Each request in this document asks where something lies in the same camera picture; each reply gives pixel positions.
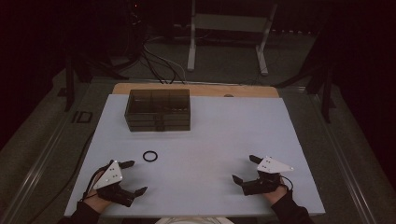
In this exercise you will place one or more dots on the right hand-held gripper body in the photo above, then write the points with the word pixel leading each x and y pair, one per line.
pixel 264 183

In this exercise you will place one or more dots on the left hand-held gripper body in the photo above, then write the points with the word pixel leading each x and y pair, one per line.
pixel 109 175

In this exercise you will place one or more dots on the smoky transparent drawer box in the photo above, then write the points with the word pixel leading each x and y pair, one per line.
pixel 157 109

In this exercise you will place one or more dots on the person's right hand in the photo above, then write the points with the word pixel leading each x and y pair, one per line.
pixel 275 196

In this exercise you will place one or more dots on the person's left hand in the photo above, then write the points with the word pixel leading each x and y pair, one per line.
pixel 95 202

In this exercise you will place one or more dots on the white foam board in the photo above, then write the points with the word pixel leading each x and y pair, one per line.
pixel 218 140

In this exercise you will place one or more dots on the black stand leg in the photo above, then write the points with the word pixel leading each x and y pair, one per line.
pixel 325 93
pixel 69 90

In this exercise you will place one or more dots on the white metal stand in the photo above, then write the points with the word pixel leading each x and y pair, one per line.
pixel 230 23

